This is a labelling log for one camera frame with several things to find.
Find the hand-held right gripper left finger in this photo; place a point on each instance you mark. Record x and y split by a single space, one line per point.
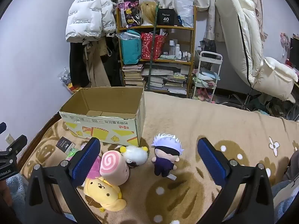
86 161

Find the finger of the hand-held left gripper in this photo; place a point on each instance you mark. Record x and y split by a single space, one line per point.
2 127
17 143

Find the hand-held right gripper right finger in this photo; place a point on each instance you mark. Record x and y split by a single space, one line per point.
211 163

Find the pink swirl roll plush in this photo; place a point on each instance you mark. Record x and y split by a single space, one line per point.
114 168

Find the yellow dog plush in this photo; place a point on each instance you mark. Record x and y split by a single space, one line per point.
102 191

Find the purple haired doll figure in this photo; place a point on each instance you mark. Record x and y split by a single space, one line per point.
165 161

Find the white fluffy plush yellow ears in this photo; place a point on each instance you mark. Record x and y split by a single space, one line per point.
135 155

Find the printed cardboard box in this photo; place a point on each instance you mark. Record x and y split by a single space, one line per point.
137 121

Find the pink plush toy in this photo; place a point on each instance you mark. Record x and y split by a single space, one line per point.
95 170

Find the green packet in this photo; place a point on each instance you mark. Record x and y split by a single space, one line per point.
71 153

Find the small black box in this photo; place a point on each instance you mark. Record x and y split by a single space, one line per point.
64 144

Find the plastic bag of toys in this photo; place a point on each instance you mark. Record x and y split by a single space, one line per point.
65 78

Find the person's right leg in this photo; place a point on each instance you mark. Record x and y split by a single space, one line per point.
287 198

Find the light blue cloth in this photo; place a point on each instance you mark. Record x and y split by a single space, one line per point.
208 74

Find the beige hanging garment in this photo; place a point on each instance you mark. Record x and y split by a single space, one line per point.
95 70

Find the pile of books and papers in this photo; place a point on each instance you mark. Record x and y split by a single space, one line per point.
168 81

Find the stack of books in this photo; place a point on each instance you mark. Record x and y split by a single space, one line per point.
133 77

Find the black hanging coat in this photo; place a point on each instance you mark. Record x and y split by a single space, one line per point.
78 63

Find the white trolley cart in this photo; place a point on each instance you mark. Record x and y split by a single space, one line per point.
210 61

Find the black hanging garment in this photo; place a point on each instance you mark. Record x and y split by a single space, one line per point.
114 63

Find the row of cosmetic bottles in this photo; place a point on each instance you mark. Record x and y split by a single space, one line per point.
177 51

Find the teal bag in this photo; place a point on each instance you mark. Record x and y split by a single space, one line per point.
130 49

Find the red patterned bag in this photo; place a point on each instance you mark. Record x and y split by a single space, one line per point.
149 46

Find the green pole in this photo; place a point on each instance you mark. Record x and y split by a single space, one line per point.
154 39

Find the white puffer jacket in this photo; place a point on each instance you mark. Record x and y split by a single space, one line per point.
86 16

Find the cream recliner chair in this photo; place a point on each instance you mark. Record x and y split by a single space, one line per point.
247 28

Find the wooden shelf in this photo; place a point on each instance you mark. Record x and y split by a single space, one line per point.
163 27

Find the pink fan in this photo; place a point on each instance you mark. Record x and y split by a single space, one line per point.
285 38

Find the black box white print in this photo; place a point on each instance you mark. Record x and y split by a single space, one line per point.
165 17

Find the black bag with colourful pins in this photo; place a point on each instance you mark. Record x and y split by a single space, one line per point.
129 11

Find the white plastic bag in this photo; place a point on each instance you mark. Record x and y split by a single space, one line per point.
184 9

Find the blonde wig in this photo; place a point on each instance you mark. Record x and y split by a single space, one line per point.
147 10

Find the white wall outlet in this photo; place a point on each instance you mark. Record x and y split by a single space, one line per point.
9 139

